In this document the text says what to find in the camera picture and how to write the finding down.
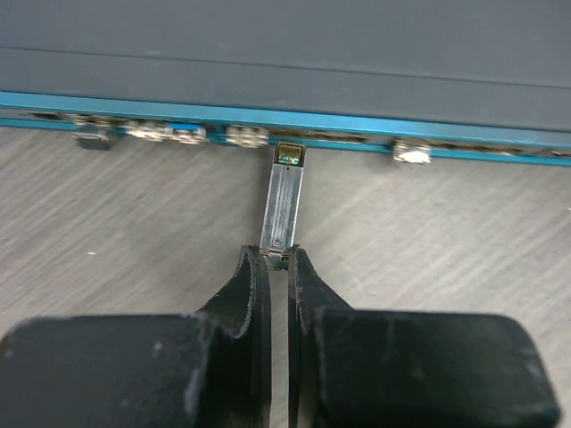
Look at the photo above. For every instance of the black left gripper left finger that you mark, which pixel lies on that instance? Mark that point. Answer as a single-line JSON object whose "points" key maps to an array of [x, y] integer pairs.
{"points": [[236, 390]]}

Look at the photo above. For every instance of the grey blue network switch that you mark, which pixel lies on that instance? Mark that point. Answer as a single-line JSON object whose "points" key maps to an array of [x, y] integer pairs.
{"points": [[475, 80]]}

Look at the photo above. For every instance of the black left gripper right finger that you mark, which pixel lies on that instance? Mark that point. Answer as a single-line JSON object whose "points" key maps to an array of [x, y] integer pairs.
{"points": [[308, 295]]}

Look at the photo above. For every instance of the silver SFP module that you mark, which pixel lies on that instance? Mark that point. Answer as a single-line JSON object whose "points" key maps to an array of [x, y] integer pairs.
{"points": [[280, 216]]}

